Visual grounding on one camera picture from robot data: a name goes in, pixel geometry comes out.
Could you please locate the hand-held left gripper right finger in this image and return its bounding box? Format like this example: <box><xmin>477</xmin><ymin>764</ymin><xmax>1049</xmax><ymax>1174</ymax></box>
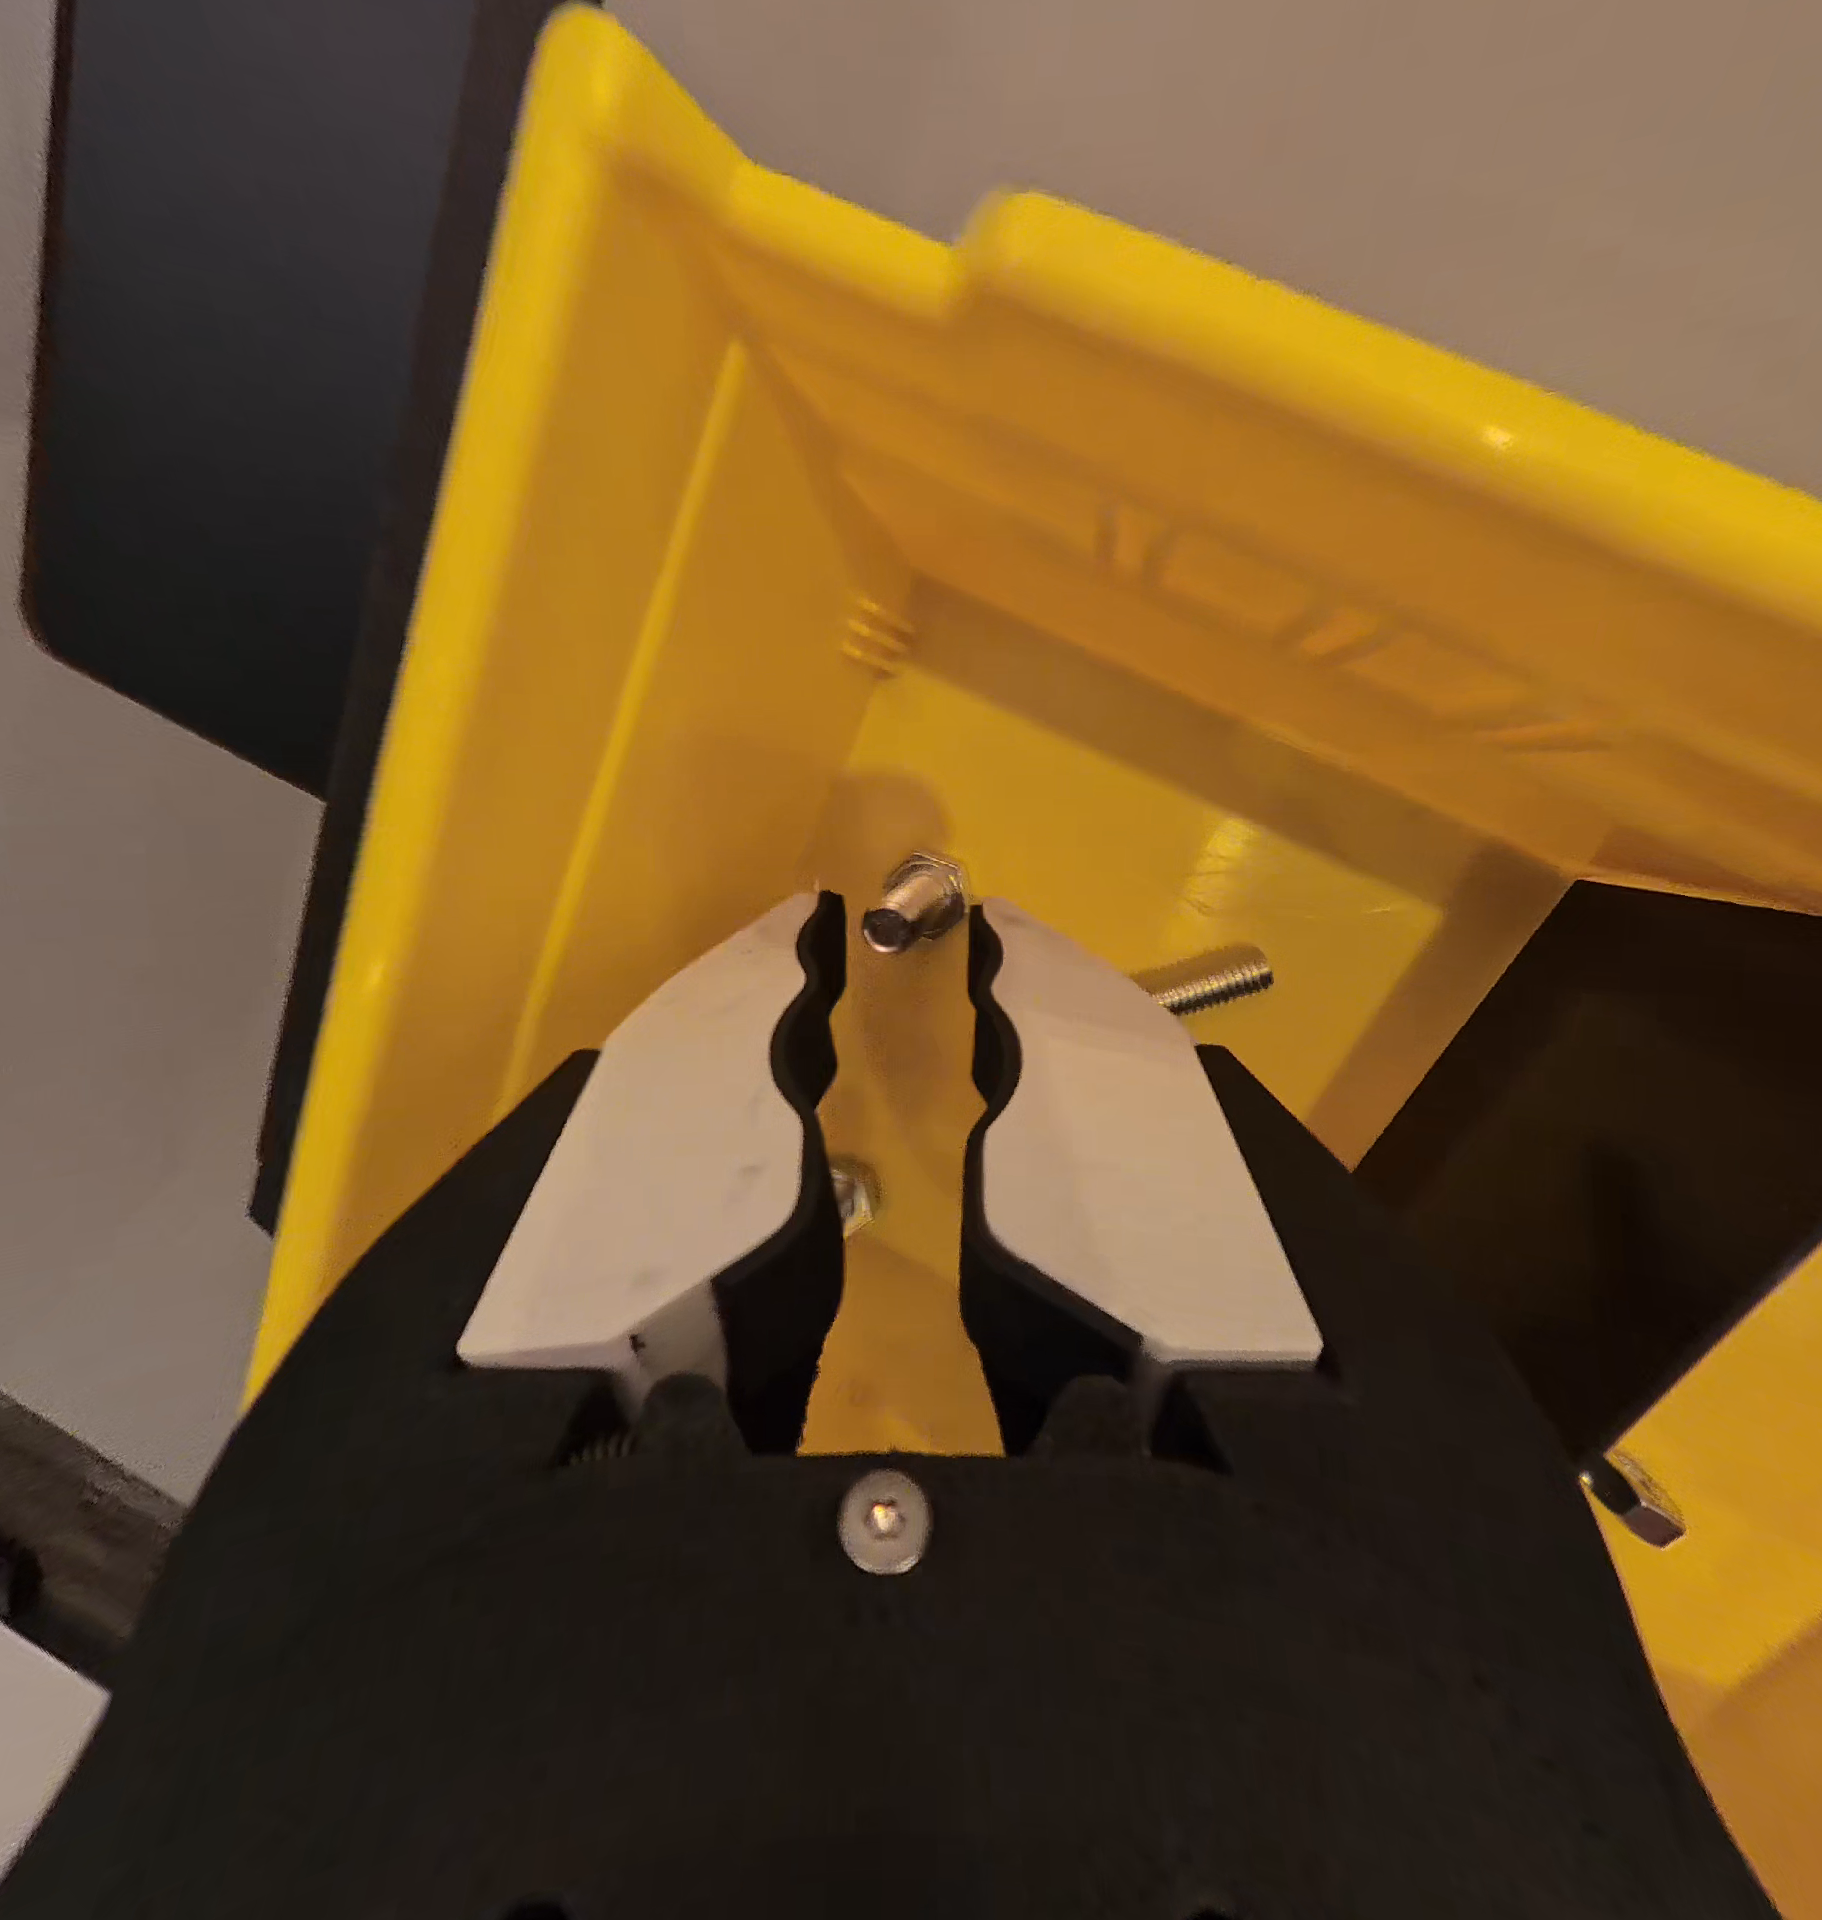
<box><xmin>956</xmin><ymin>899</ymin><xmax>1328</xmax><ymax>1457</ymax></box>

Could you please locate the steel hex bolt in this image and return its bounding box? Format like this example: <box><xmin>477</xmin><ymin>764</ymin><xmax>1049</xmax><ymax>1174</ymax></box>
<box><xmin>859</xmin><ymin>851</ymin><xmax>976</xmax><ymax>958</ymax></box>
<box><xmin>1133</xmin><ymin>944</ymin><xmax>1280</xmax><ymax>1023</ymax></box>

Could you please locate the yellow plastic bin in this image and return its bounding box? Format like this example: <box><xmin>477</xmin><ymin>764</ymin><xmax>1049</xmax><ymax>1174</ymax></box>
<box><xmin>242</xmin><ymin>0</ymin><xmax>1822</xmax><ymax>1920</ymax></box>

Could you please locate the black desk mat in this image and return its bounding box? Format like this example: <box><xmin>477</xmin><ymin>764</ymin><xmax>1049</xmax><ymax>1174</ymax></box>
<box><xmin>16</xmin><ymin>0</ymin><xmax>560</xmax><ymax>1240</ymax></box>

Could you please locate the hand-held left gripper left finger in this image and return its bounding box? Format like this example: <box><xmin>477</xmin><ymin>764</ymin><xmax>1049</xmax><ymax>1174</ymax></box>
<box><xmin>456</xmin><ymin>890</ymin><xmax>853</xmax><ymax>1457</ymax></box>

